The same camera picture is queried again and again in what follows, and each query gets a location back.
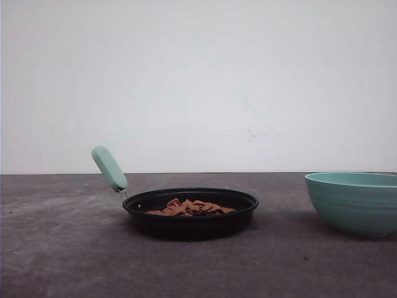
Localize pile of brown beef cubes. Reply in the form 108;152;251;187
146;199;236;217

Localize black pan with green handle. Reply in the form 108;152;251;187
91;146;259;240

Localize teal ceramic bowl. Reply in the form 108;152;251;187
305;172;396;238

